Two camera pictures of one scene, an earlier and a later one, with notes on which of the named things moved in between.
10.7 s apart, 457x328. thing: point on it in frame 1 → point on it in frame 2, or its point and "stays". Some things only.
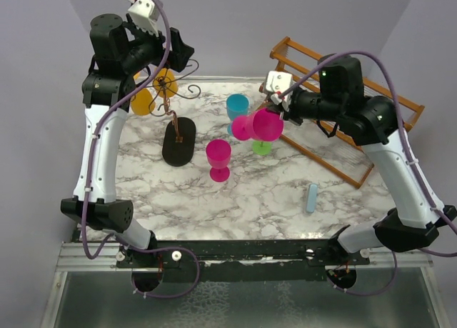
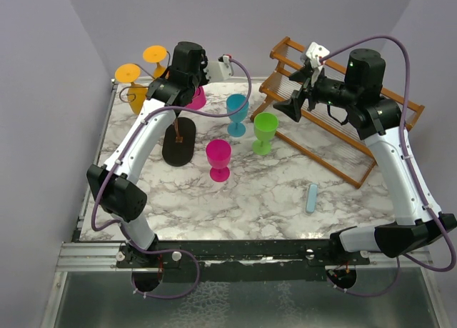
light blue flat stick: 311,198 stays
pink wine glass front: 263,125 → 198,99
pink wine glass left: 218,153 stays
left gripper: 180,52 → 204,79
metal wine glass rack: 178,134 stays
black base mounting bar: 263,260 stays
